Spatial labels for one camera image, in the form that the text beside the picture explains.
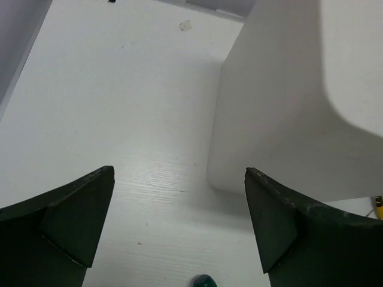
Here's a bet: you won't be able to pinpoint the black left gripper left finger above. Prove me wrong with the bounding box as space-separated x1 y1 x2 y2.
1 166 114 286

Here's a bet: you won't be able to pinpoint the clear tape piece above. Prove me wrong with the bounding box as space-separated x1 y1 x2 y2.
179 20 192 31

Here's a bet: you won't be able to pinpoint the white drawer cabinet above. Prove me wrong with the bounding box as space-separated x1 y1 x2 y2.
206 1 382 201

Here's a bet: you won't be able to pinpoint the green stubby screwdriver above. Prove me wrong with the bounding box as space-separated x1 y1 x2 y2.
191 274 218 287

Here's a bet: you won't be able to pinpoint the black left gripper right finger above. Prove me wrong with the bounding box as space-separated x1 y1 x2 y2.
245 168 382 286

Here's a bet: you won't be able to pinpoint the yellow black pliers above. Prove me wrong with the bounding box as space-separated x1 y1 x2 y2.
369 196 383 220

